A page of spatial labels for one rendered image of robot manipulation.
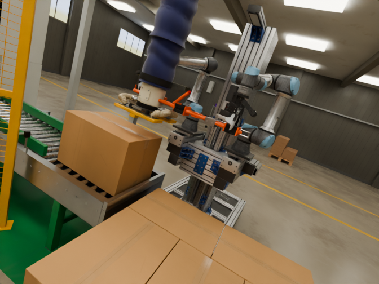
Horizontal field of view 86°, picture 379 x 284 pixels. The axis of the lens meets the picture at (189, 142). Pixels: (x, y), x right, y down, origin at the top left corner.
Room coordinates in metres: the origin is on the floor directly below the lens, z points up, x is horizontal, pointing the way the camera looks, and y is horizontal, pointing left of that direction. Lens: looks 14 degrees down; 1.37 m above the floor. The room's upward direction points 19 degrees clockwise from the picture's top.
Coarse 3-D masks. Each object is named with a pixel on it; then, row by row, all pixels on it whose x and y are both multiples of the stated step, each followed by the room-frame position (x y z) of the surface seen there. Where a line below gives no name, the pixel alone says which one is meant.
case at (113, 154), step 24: (72, 120) 1.38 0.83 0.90; (96, 120) 1.42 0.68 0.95; (120, 120) 1.65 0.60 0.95; (72, 144) 1.37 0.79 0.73; (96, 144) 1.29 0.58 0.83; (120, 144) 1.22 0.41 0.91; (144, 144) 1.36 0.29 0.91; (72, 168) 1.35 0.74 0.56; (96, 168) 1.27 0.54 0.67; (120, 168) 1.21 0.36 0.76; (144, 168) 1.45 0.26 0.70; (120, 192) 1.25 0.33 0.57
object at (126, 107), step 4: (116, 104) 1.34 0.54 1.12; (120, 104) 1.34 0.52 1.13; (124, 104) 1.37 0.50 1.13; (132, 104) 1.34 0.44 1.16; (124, 108) 1.31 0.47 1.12; (128, 108) 1.31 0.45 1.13; (132, 108) 1.32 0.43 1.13; (132, 112) 1.29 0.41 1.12; (136, 112) 1.28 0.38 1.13; (140, 112) 1.29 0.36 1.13; (144, 112) 1.34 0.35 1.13; (148, 112) 1.29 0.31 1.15; (140, 116) 1.26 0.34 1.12; (144, 116) 1.25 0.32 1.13; (148, 116) 1.26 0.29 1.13; (148, 120) 1.24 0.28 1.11; (152, 120) 1.23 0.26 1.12; (156, 120) 1.25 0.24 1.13; (160, 120) 1.29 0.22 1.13
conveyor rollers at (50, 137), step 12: (0, 108) 2.05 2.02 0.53; (24, 120) 1.96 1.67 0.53; (36, 120) 2.07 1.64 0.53; (36, 132) 1.76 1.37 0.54; (48, 132) 1.85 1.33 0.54; (60, 132) 1.97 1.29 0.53; (48, 144) 1.61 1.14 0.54; (48, 156) 1.44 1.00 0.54; (60, 168) 1.35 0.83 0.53; (84, 180) 1.27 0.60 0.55
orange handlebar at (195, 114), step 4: (136, 92) 1.43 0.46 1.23; (160, 100) 1.36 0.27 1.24; (164, 100) 1.36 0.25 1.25; (168, 104) 1.33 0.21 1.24; (172, 104) 1.33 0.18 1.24; (188, 112) 1.28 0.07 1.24; (192, 112) 1.27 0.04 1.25; (196, 112) 1.29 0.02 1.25; (192, 116) 1.26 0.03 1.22; (196, 116) 1.26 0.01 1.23; (200, 116) 1.25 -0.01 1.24; (204, 116) 1.28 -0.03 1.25; (204, 120) 1.24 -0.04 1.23; (216, 124) 1.21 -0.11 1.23; (220, 124) 1.20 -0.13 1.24; (240, 132) 1.17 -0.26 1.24
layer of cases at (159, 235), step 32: (160, 192) 1.47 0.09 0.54; (128, 224) 1.01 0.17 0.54; (160, 224) 1.10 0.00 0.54; (192, 224) 1.21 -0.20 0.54; (224, 224) 1.34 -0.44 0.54; (64, 256) 0.70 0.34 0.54; (96, 256) 0.75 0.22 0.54; (128, 256) 0.80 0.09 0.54; (160, 256) 0.87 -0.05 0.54; (192, 256) 0.94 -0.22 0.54; (224, 256) 1.02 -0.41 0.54; (256, 256) 1.12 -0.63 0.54
